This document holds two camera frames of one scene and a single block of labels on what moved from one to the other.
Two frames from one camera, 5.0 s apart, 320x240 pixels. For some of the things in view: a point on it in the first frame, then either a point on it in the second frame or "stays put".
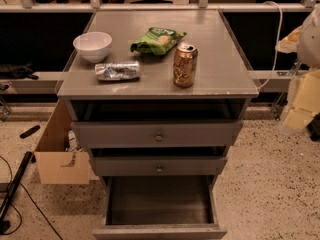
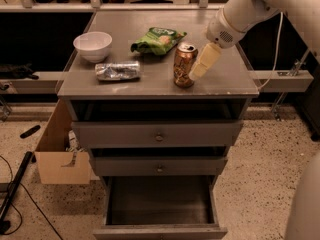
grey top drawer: (157, 135) stays put
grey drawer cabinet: (158, 97) stays put
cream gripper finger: (306, 101) -> (205, 61)
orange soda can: (184, 64) stays put
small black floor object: (29, 132) stays put
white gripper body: (310, 44) -> (221, 32)
